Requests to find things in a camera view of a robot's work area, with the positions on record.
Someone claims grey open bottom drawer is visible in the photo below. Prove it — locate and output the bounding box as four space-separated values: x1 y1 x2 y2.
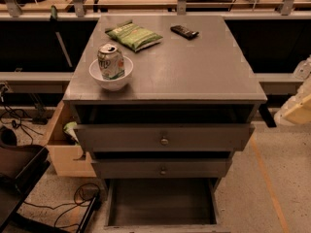
105 178 230 233

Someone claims black snack bar wrapper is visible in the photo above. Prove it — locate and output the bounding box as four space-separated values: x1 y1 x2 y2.
170 25 199 40

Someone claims white bowl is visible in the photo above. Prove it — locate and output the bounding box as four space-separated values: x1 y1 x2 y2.
88 56 133 91

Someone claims green bag in wooden box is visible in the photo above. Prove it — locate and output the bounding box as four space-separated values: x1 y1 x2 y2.
63 121 79 145

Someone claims light wooden drawer box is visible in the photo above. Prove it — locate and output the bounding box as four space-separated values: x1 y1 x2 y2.
41 102 95 178

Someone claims grey top drawer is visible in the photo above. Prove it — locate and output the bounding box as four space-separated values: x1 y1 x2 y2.
75 124 255 152

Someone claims grey middle drawer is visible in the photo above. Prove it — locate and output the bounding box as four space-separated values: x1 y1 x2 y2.
91 158 232 179

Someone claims black cart on left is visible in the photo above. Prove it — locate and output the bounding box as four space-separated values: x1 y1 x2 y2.
0 126 50 230

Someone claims white robot part at right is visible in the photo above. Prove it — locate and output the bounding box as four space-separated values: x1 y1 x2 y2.
274 55 311 126

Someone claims green 7up soda can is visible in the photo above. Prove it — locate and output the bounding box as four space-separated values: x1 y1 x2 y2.
97 43 124 80

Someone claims grey drawer cabinet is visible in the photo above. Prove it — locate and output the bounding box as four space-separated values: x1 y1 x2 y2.
62 15 268 186

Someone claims green chip bag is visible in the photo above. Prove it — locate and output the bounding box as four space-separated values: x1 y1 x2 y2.
105 20 162 52

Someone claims metal railing frame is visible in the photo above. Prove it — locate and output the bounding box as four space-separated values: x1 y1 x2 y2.
0 0 311 21

